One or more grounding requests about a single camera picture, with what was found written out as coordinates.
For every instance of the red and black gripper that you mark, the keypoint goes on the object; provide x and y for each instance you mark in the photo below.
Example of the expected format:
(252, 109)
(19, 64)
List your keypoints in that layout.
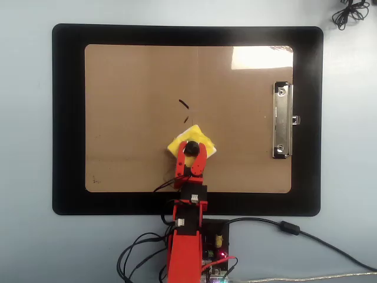
(191, 191)

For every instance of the yellow sponge with black knob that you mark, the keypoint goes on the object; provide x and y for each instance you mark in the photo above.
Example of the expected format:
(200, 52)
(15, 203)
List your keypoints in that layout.
(194, 134)

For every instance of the black marker mark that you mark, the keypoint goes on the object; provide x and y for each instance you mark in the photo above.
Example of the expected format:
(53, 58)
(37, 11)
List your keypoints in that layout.
(184, 103)

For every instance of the brown clipboard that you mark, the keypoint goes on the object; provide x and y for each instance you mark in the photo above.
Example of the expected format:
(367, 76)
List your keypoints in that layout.
(132, 88)

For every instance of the black servo wiring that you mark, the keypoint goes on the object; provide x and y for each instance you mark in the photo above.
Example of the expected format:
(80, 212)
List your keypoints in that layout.
(132, 244)

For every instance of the metal clipboard clip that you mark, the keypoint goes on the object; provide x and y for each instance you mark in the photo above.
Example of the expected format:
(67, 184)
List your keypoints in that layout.
(282, 118)

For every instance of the black mat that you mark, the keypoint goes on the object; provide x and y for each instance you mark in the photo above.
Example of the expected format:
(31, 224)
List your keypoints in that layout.
(67, 118)

